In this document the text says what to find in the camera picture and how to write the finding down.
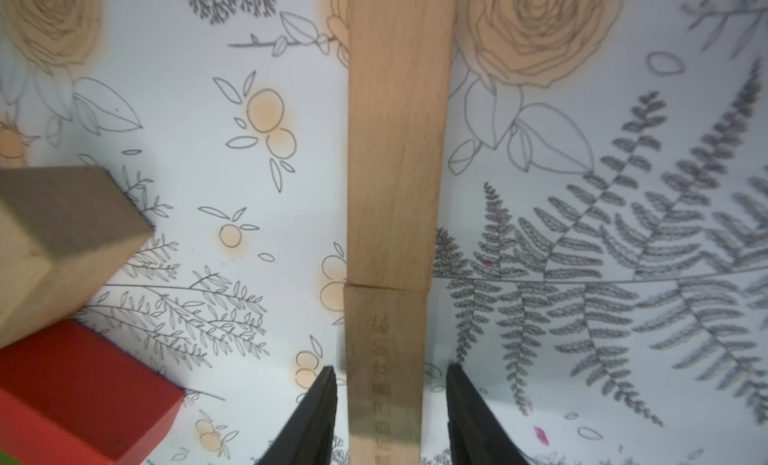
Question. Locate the lowest natural wooden block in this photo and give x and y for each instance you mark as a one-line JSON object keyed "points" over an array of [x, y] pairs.
{"points": [[399, 74]]}

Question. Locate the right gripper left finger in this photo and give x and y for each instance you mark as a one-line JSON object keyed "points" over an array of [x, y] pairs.
{"points": [[307, 437]]}

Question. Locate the green wooden block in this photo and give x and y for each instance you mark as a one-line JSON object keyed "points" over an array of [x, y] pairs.
{"points": [[6, 459]]}

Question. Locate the natural block with engraved numbers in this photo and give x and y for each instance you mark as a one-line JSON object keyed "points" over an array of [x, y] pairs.
{"points": [[385, 334]]}

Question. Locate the red block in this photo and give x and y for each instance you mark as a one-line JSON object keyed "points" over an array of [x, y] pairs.
{"points": [[68, 396]]}

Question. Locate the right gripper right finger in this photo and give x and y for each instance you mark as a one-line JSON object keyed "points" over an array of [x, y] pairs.
{"points": [[476, 436]]}

